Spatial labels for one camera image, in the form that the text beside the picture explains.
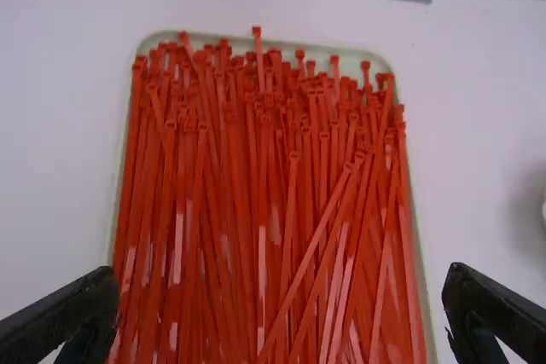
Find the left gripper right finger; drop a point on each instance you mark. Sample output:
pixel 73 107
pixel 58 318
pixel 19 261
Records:
pixel 495 317

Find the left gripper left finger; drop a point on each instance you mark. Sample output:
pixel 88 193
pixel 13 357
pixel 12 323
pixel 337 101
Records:
pixel 55 317

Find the pale tray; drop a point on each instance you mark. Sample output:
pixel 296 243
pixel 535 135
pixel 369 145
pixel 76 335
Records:
pixel 145 44

